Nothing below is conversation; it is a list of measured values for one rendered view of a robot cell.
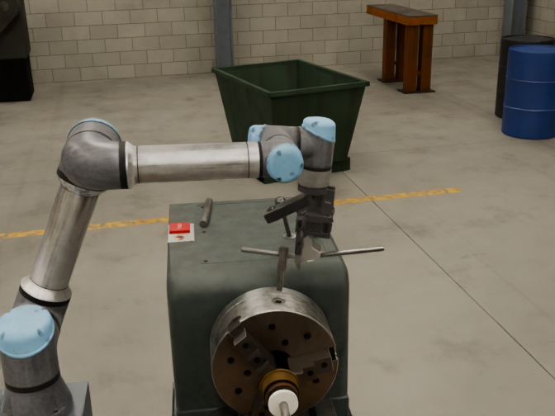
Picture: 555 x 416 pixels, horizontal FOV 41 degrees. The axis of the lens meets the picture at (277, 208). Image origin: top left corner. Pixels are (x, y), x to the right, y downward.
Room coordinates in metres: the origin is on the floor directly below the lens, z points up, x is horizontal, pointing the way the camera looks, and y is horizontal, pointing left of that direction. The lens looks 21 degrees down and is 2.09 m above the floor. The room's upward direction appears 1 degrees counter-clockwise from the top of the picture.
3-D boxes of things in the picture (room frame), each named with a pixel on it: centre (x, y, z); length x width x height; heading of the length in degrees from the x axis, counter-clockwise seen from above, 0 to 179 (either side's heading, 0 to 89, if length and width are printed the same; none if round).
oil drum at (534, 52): (7.57, -2.69, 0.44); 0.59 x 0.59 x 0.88
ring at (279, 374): (1.46, 0.00, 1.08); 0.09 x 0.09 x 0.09; 6
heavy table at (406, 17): (10.43, -1.75, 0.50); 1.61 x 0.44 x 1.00; 13
